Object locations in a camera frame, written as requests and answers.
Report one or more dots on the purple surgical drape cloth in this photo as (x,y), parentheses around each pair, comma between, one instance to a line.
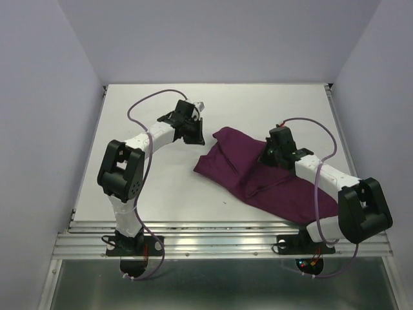
(233,164)

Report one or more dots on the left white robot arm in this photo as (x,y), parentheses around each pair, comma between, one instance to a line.
(121,175)

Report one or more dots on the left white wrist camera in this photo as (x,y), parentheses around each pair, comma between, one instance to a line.
(198,108)

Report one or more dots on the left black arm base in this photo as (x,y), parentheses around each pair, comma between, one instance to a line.
(139,246)

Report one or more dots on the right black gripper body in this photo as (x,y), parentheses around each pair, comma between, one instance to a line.
(270,155)

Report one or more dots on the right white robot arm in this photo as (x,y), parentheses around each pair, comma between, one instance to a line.
(362,208)

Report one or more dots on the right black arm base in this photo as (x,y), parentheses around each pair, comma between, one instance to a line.
(299,243)

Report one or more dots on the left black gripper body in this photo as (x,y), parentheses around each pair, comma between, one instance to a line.
(193,132)

